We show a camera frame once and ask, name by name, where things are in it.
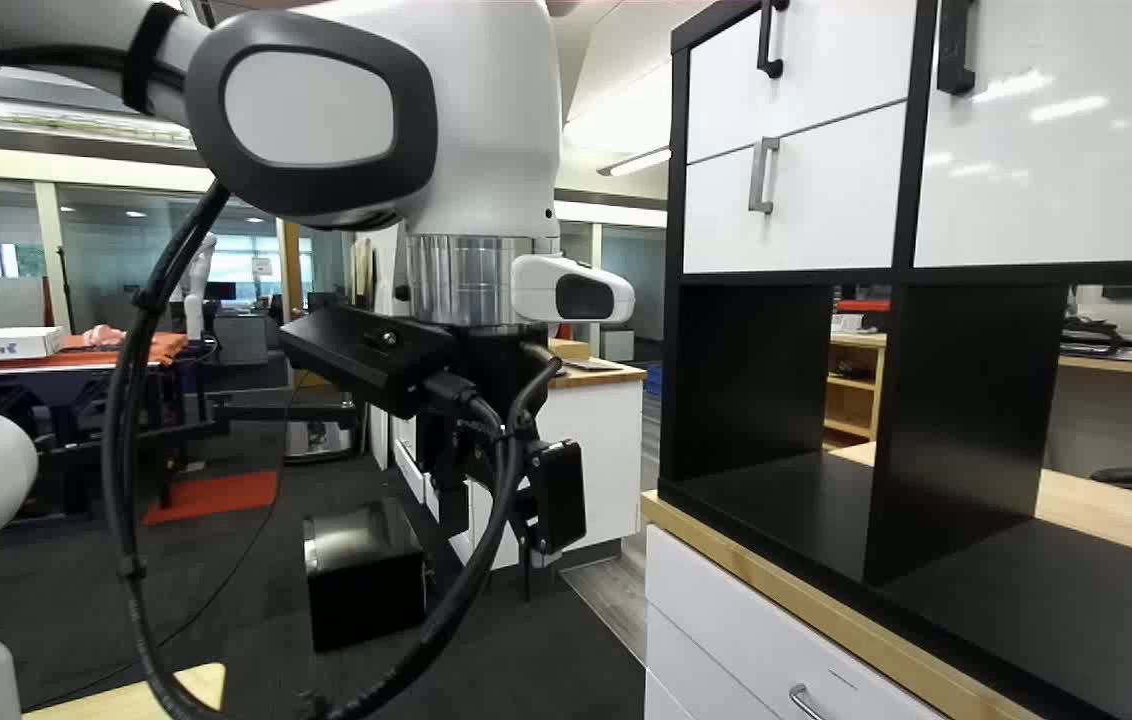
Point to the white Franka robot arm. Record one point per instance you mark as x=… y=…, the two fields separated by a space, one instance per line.
x=486 y=106

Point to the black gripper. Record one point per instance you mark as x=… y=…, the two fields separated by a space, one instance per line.
x=496 y=385

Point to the red floor mat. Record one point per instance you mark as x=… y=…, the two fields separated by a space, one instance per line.
x=216 y=496

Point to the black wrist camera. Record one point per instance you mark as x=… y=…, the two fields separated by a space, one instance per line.
x=369 y=350

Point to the black metal frame bench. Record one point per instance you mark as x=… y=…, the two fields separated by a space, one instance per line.
x=299 y=422

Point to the wooden shelf unit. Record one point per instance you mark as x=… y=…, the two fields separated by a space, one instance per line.
x=854 y=385

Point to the black box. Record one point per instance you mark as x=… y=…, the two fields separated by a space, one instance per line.
x=357 y=573

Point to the white island cabinet wooden top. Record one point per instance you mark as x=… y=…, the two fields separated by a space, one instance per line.
x=606 y=455

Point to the table with red cloth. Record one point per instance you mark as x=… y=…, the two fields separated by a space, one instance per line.
x=71 y=362

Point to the white base cabinet wooden top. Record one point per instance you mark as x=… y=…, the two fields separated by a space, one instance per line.
x=726 y=641

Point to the white cabinet door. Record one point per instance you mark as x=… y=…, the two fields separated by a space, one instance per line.
x=1070 y=132

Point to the light wooden table corner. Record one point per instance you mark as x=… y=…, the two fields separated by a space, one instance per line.
x=199 y=688

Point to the small white robot arm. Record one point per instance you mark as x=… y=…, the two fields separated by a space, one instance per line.
x=199 y=284

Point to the black cabinet frame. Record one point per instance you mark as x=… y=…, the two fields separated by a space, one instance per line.
x=966 y=402

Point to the wooden door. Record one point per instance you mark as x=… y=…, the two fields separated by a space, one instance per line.
x=290 y=266

